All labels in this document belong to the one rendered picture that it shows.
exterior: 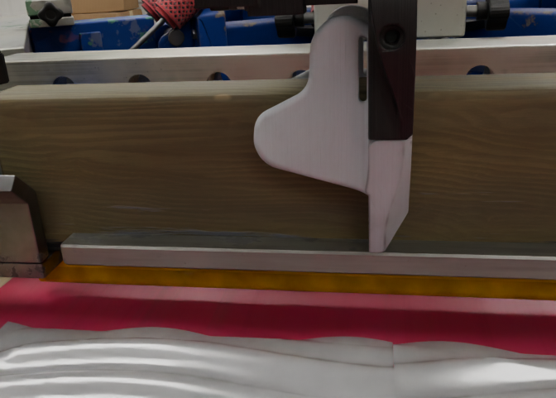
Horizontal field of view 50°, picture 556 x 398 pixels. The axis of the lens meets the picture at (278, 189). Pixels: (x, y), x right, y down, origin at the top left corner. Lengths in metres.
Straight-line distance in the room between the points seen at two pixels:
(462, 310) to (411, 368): 0.06
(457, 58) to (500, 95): 0.24
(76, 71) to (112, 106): 0.28
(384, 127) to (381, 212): 0.03
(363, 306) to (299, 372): 0.06
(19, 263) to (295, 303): 0.13
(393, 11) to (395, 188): 0.06
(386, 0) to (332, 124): 0.05
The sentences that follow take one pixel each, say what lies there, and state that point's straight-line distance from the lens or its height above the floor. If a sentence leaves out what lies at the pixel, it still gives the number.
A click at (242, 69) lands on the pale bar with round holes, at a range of 0.49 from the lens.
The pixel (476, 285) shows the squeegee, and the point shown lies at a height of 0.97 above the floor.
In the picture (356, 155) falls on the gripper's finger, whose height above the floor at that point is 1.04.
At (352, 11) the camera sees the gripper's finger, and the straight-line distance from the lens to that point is 0.27.
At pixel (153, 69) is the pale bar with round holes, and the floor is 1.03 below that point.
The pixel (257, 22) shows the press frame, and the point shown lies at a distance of 0.98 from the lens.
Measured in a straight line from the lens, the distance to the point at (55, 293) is 0.33.
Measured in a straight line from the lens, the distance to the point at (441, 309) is 0.29.
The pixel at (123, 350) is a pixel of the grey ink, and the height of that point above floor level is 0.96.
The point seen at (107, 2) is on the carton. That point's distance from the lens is 4.36.
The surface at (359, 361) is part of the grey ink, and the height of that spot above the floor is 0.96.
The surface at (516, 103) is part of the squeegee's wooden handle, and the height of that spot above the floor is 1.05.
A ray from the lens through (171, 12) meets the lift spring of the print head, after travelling 0.88.
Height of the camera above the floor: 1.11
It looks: 21 degrees down
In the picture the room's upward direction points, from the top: 3 degrees counter-clockwise
